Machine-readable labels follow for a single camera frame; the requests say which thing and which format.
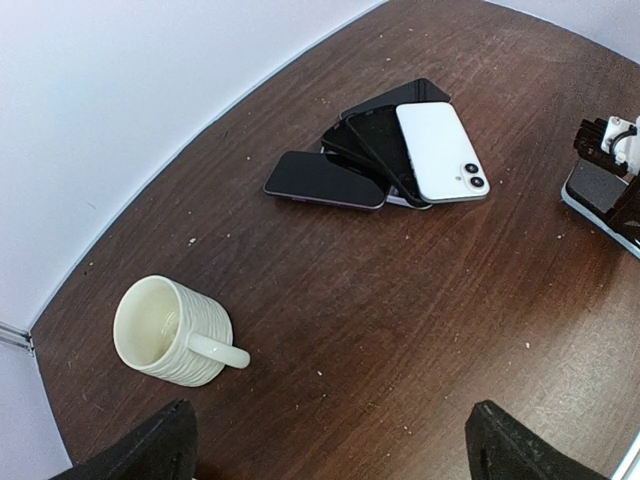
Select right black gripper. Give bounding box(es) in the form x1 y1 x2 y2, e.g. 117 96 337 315
604 172 639 245

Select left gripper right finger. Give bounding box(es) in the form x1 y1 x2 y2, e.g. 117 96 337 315
465 400 603 480

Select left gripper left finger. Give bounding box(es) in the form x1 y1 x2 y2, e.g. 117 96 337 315
56 399 198 479

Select purple-edged phone right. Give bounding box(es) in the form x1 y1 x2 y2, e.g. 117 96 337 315
339 78 451 119

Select purple-edged phone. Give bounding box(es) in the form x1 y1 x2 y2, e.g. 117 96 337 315
339 78 451 119
263 151 390 211

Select black phone case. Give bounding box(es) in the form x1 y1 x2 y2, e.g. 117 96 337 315
321 105 431 209

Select purple-edged phone left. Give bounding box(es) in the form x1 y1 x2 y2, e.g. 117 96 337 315
263 151 390 211

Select cream ribbed mug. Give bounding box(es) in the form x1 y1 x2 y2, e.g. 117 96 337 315
113 275 251 387

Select white phone dual camera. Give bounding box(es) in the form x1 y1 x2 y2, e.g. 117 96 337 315
396 102 490 204

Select left aluminium post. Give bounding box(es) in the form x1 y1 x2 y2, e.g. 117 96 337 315
0 322 34 356

